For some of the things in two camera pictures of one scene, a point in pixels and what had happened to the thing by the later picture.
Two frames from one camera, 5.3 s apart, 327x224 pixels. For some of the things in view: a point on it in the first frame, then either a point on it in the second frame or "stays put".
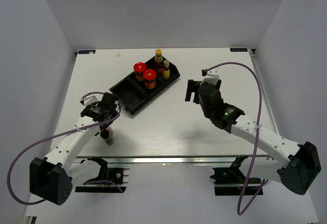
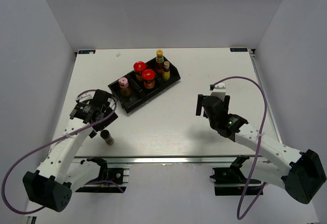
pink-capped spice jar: [111, 131] → [125, 90]
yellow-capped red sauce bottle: [158, 59] stays put
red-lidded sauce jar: [139, 69] stays put
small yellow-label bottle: [166, 73] stays put
